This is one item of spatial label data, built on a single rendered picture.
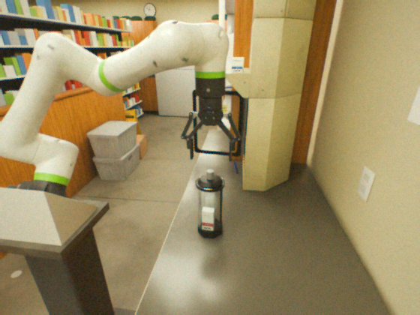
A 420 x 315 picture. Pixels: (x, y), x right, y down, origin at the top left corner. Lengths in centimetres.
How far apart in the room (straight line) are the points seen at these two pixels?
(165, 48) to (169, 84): 564
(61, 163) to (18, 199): 20
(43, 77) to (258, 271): 95
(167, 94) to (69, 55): 542
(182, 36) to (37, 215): 78
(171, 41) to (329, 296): 82
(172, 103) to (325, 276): 575
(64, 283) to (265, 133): 110
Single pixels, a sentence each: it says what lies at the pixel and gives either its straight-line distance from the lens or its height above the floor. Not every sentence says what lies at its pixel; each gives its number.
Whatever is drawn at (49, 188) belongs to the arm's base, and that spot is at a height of 110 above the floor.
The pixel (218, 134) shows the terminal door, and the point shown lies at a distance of 150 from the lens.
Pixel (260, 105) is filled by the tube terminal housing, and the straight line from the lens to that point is 112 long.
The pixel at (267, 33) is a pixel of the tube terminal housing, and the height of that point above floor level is 166.
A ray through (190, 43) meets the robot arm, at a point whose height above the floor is 162.
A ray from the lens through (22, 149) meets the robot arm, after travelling 116.
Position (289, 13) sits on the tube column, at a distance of 113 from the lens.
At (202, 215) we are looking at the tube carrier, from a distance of 93.
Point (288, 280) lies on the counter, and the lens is 90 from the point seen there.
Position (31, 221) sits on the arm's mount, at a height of 104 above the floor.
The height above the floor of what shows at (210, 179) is 118.
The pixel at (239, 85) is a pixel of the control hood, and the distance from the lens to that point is 110.
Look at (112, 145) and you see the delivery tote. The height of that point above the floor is 52.
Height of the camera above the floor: 161
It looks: 25 degrees down
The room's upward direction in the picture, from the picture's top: straight up
